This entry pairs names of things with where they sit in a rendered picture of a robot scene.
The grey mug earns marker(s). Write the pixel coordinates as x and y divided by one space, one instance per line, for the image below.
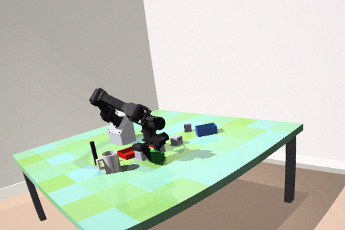
110 161

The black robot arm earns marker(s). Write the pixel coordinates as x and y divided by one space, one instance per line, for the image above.
134 112

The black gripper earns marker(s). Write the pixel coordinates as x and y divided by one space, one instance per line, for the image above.
144 147

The green gauge with short grey pin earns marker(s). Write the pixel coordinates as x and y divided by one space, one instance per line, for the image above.
157 156

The red tray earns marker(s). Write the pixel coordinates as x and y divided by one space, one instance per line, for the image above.
126 153

